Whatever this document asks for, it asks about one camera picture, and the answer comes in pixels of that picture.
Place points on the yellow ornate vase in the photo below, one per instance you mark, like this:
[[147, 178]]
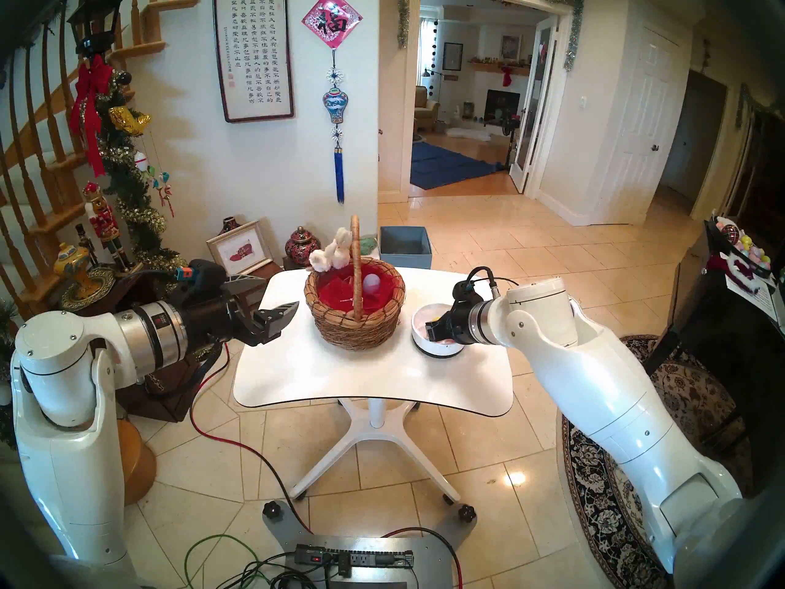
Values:
[[73, 264]]

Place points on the blue floor rug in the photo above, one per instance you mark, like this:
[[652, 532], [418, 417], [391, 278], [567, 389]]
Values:
[[438, 164]]

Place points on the red christmas stocking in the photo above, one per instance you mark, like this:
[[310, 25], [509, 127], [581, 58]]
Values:
[[506, 76]]

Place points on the black framed wall picture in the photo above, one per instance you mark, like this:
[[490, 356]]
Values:
[[452, 56]]

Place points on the gold framed painting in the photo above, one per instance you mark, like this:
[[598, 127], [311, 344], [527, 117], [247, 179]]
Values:
[[510, 47]]

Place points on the black power strip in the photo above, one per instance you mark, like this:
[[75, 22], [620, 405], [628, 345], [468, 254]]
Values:
[[362, 558]]

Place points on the ornate brass round tray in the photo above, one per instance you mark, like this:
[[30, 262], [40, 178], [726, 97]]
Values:
[[101, 290]]

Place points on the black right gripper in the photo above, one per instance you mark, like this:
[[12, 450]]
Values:
[[459, 324]]

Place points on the black lantern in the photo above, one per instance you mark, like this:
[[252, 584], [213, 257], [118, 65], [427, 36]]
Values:
[[98, 23]]

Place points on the green folded cloth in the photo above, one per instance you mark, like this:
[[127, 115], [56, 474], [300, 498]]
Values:
[[369, 245]]

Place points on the red diamond fu decoration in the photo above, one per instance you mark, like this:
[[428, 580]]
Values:
[[332, 20]]

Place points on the black floor fan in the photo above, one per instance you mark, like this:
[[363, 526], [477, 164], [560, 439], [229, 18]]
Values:
[[511, 126]]

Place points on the red santa hat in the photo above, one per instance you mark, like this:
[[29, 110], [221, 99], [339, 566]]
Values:
[[717, 264]]

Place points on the blue box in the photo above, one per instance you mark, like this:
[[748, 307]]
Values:
[[414, 253]]

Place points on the white pedestal table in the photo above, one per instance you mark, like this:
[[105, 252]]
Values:
[[368, 373]]

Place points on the patterned oriental rug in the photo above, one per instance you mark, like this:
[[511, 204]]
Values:
[[589, 471]]

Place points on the silver green tinsel garland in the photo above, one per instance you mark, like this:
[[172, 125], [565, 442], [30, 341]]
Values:
[[571, 35]]

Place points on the red decorated egg ornament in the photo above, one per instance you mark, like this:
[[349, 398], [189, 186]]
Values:
[[728, 233]]

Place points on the green christmas garland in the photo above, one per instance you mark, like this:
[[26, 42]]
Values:
[[129, 189]]

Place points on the glass french door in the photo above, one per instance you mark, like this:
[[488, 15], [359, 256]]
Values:
[[532, 103]]

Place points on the yellow armchair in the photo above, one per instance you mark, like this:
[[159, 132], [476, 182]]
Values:
[[426, 108]]

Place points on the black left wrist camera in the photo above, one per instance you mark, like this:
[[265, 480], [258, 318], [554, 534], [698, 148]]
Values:
[[205, 275]]

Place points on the white plush bunny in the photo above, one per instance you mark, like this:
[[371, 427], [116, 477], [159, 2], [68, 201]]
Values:
[[325, 259]]

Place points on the small black nutcracker figure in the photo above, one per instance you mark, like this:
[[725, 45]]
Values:
[[84, 241]]

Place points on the white framed picture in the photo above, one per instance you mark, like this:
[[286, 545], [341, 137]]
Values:
[[239, 247]]

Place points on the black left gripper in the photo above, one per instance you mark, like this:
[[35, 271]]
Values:
[[214, 318]]

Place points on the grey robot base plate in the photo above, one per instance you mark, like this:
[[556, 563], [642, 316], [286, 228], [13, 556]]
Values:
[[429, 563]]

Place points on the wooden staircase railing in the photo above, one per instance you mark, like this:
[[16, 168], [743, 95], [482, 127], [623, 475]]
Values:
[[147, 46]]

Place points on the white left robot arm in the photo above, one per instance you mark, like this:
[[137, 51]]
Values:
[[67, 471]]

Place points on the red cloisonne jar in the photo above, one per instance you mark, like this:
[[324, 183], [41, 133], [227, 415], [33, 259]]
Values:
[[302, 247]]

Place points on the purple easter egg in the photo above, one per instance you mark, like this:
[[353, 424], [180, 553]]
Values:
[[371, 282]]

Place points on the white bowl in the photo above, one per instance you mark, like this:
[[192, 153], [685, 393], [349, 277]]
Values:
[[438, 350]]

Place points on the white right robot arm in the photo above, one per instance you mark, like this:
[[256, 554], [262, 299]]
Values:
[[613, 385]]

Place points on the blue tassel vase ornament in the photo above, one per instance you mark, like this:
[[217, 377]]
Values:
[[335, 106]]

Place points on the black fireplace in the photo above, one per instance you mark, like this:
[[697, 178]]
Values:
[[500, 106]]

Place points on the small dark vase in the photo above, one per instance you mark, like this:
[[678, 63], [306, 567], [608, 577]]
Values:
[[229, 224]]

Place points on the gold foil ornament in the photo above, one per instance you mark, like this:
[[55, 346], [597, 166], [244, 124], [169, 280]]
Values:
[[129, 120]]

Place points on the red nutcracker figure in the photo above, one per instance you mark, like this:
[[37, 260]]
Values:
[[104, 223]]

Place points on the framed calligraphy scroll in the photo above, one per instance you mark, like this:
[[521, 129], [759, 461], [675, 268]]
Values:
[[252, 48]]

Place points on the red mesh basket lining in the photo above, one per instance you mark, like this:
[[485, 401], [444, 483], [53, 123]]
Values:
[[334, 290]]

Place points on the red ribbon bow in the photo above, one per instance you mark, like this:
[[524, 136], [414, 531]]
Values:
[[92, 81]]

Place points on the white panel door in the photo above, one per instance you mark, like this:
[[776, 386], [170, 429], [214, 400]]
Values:
[[638, 134]]

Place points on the round wooden stool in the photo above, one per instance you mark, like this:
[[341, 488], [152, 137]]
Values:
[[138, 465]]

